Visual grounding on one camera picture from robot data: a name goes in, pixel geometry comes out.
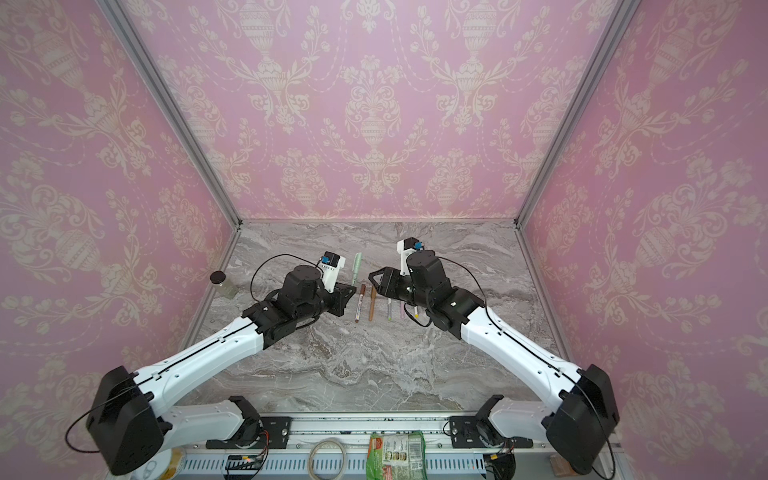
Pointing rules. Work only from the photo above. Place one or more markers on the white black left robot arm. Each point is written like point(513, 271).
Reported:
point(135, 415)

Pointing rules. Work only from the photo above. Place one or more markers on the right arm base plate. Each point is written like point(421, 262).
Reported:
point(467, 432)

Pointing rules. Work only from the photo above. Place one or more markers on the orange brown pen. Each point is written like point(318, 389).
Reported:
point(372, 304)

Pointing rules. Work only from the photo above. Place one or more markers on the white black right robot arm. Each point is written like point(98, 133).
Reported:
point(580, 411)

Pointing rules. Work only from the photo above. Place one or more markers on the white pen red label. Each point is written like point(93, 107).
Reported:
point(359, 307)

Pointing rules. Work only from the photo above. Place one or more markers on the green snack packet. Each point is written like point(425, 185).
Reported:
point(396, 457)

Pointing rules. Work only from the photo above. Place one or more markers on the brown jar black lid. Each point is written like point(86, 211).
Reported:
point(561, 468)

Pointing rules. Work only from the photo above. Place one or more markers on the small jar black lid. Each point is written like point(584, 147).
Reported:
point(223, 285)

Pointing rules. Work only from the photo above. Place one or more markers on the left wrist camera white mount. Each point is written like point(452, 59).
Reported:
point(331, 264)

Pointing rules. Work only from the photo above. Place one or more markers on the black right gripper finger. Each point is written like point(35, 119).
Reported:
point(375, 286)
point(377, 273)

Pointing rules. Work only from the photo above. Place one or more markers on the pale green pen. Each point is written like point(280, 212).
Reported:
point(355, 276)

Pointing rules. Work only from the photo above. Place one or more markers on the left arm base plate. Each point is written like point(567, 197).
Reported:
point(273, 433)

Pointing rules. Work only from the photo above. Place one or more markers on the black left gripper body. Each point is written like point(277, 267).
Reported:
point(334, 302)

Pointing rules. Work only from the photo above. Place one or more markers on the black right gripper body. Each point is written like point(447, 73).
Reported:
point(396, 282)

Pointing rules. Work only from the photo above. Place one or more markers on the aluminium corner frame post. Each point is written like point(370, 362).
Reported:
point(608, 43)
point(118, 18)

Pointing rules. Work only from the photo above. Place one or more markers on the aluminium corner frame post right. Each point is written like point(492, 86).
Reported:
point(608, 43)

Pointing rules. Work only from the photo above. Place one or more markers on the aluminium corner frame post left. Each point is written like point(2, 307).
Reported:
point(118, 18)

